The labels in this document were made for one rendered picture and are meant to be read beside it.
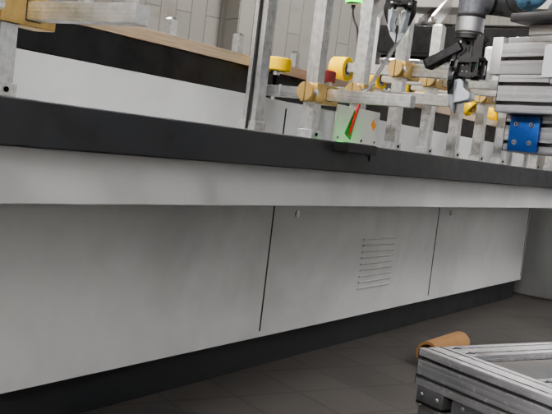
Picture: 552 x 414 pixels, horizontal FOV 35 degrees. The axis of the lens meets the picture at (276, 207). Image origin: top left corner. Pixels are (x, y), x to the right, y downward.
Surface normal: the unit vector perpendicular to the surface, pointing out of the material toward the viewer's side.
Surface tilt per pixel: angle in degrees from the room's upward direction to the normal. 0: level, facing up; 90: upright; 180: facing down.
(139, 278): 90
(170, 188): 90
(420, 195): 90
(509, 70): 90
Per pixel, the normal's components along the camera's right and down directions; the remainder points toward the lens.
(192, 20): 0.55, 0.13
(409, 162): 0.83, 0.14
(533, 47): -0.83, -0.06
